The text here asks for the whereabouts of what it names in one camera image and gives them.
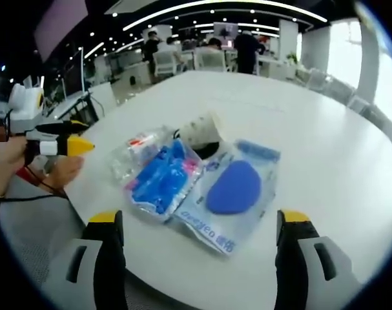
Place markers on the wall screen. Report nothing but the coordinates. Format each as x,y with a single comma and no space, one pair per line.
226,32

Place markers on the blue sponge packet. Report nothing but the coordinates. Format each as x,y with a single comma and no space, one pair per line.
232,193

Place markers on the green plant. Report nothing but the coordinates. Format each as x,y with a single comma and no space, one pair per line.
292,58

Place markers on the person's left hand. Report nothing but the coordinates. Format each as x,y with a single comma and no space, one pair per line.
57,174

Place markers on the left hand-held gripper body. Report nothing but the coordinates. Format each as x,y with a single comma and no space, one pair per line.
26,103

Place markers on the white office chair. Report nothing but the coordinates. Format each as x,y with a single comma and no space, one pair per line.
212,59
165,63

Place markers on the clear packet with red label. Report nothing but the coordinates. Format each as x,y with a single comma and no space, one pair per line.
134,151

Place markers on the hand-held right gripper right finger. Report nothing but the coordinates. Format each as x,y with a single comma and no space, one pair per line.
307,258

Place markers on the white table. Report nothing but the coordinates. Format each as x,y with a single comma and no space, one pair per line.
279,145

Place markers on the blue toy plastic packet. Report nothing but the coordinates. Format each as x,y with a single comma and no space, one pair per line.
165,181

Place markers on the white desk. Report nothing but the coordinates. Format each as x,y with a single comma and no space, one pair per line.
73,103

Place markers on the white paper cup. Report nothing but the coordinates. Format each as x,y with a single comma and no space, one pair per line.
203,127

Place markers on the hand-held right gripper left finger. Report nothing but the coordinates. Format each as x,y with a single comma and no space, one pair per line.
100,258

